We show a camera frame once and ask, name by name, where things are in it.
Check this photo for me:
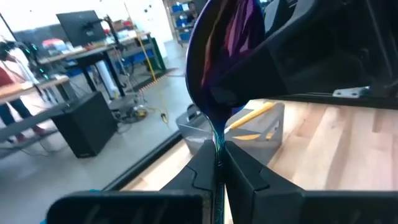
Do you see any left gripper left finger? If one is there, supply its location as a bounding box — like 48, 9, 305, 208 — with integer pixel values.
161, 140, 218, 200

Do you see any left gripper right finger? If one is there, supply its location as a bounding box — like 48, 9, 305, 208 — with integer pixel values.
224, 141, 304, 224

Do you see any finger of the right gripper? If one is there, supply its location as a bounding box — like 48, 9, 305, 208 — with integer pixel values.
211, 43, 289, 107

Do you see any iridescent purple teal spoon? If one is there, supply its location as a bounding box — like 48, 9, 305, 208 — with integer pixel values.
185, 0, 266, 224

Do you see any grey plastic bin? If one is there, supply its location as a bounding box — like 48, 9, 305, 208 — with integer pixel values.
175, 101, 286, 166

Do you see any shelf with blue bins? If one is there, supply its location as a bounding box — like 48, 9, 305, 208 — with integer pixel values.
169, 0, 201, 44

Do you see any yellow pole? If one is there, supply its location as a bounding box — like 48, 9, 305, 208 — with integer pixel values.
123, 2, 159, 83

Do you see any black computer case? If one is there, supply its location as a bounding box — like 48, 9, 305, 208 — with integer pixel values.
50, 91, 119, 159

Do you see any white cylinder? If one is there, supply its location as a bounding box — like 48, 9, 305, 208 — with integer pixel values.
94, 60, 121, 100

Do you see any black workbench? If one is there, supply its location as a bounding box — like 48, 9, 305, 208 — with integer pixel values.
39, 30, 167, 99

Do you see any black monitor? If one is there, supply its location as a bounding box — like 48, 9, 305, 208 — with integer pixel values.
55, 9, 108, 48

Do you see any person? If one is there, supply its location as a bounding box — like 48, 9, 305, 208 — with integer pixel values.
0, 67, 47, 146
0, 39, 43, 94

